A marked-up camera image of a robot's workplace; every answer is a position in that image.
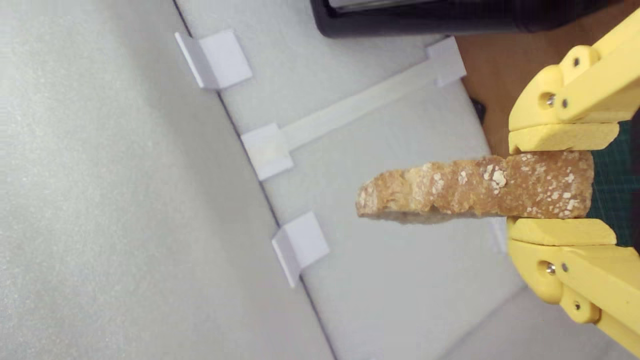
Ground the brown bread slice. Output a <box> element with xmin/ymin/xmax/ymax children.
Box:
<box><xmin>356</xmin><ymin>151</ymin><xmax>596</xmax><ymax>225</ymax></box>

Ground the black two-slot toaster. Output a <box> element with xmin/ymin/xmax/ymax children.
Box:
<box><xmin>310</xmin><ymin>0</ymin><xmax>608</xmax><ymax>39</ymax></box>

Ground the green cutting mat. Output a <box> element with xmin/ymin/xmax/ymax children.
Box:
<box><xmin>592</xmin><ymin>119</ymin><xmax>640</xmax><ymax>248</ymax></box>

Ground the white wall strip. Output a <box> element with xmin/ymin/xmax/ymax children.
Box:
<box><xmin>281</xmin><ymin>62</ymin><xmax>441</xmax><ymax>151</ymax></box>

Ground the white wall clip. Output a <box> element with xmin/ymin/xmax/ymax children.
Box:
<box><xmin>240</xmin><ymin>122</ymin><xmax>295</xmax><ymax>182</ymax></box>
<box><xmin>174</xmin><ymin>29</ymin><xmax>253</xmax><ymax>91</ymax></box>
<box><xmin>271</xmin><ymin>211</ymin><xmax>331</xmax><ymax>289</ymax></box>

